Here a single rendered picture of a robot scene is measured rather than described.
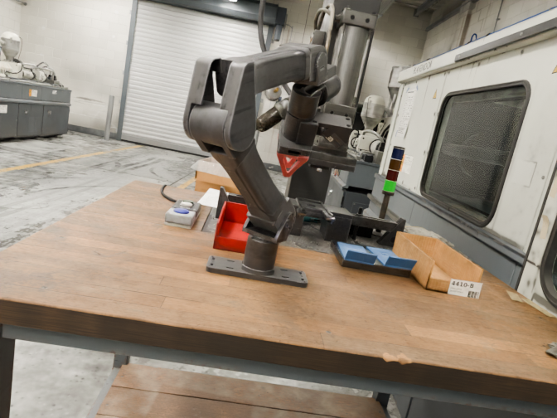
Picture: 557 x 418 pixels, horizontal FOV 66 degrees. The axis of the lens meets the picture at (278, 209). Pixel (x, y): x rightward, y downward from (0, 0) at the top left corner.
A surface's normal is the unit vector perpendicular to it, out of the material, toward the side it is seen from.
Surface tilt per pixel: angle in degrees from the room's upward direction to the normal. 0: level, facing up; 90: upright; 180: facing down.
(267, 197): 89
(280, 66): 87
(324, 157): 90
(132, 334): 90
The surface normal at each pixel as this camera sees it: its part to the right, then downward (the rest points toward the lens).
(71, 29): -0.01, 0.20
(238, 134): 0.83, 0.27
